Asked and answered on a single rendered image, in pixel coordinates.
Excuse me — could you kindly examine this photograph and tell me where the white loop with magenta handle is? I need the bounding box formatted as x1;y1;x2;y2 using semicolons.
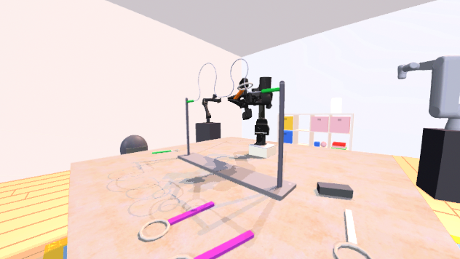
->
168;231;254;259
139;201;214;241

